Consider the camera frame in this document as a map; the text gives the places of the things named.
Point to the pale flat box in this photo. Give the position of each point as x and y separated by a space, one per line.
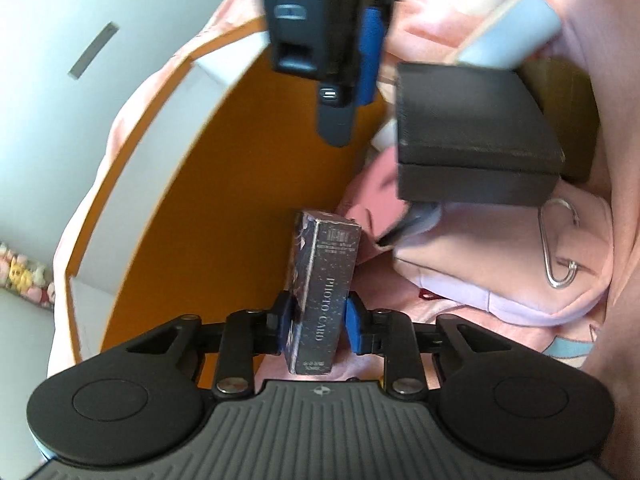
510 30

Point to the pink printed blanket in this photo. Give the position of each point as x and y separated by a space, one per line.
617 110

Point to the black square box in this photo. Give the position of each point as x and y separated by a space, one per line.
475 125

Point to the silver carabiner clip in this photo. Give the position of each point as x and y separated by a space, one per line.
550 260

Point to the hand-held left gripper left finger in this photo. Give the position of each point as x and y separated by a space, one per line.
286 321

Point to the pink fabric pouch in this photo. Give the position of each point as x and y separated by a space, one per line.
480 270

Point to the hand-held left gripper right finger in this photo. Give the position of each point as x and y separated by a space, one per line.
354 326

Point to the colourful small plush toys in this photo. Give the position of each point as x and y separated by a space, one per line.
22 280

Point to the grey wall strip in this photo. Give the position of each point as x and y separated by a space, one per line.
92 51

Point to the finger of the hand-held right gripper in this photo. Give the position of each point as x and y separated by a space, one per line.
336 115
371 50

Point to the dark blue photo card box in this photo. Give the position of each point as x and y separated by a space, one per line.
322 285

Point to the orange cardboard box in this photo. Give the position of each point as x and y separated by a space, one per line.
240 185

